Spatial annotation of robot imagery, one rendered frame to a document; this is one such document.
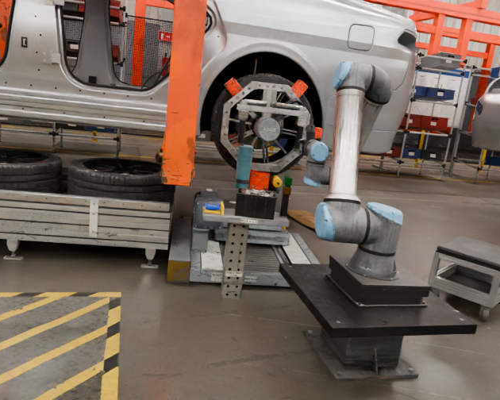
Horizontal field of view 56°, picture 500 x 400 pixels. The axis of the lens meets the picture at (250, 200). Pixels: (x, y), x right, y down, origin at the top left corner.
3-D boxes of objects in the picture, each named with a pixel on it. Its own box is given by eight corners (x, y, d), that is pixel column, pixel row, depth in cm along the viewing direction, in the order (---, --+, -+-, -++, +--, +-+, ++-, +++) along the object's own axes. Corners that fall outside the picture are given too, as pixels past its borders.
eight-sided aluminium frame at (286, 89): (300, 173, 304) (312, 88, 292) (302, 175, 298) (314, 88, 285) (217, 165, 296) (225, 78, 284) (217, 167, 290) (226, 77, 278)
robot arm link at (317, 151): (309, 162, 227) (313, 141, 224) (303, 158, 239) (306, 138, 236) (328, 164, 228) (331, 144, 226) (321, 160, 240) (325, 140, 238)
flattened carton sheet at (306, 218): (310, 213, 444) (310, 209, 443) (345, 231, 396) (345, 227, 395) (283, 213, 430) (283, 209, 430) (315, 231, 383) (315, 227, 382)
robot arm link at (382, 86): (398, 63, 196) (345, 177, 244) (370, 59, 194) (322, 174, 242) (405, 78, 188) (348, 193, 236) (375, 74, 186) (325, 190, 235)
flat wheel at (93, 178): (159, 190, 345) (162, 159, 340) (185, 215, 287) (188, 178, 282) (64, 189, 318) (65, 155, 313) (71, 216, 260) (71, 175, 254)
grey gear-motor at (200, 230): (217, 234, 321) (221, 184, 313) (220, 255, 280) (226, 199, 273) (190, 232, 318) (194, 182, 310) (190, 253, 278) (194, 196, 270)
